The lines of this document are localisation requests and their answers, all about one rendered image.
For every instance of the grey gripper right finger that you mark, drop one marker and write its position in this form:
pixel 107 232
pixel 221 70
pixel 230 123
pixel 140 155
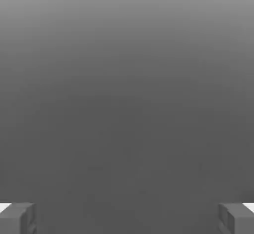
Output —
pixel 240 219

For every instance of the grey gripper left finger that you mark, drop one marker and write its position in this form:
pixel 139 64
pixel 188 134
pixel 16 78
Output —
pixel 13 219

